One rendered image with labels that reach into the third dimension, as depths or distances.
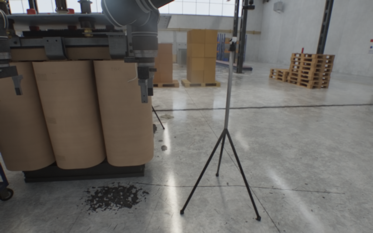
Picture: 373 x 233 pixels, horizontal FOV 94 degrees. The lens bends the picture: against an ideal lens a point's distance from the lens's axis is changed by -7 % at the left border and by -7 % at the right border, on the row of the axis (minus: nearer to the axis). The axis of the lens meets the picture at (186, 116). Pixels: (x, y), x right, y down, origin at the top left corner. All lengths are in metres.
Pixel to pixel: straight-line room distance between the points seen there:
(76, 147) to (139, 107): 0.61
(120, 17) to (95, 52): 0.95
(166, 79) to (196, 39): 1.53
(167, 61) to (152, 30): 5.28
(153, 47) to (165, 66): 5.29
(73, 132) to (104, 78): 0.51
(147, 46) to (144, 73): 0.11
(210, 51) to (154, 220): 5.37
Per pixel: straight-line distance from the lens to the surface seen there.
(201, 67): 6.15
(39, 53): 1.79
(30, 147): 1.92
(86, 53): 1.64
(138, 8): 0.67
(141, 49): 0.81
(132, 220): 1.56
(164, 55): 6.09
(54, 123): 1.72
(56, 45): 1.62
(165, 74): 6.13
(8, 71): 1.22
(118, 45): 1.48
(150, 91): 0.94
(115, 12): 0.70
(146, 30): 0.82
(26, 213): 1.93
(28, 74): 1.81
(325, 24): 13.52
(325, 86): 8.17
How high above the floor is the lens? 1.15
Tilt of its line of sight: 20 degrees down
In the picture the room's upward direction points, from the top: 1 degrees clockwise
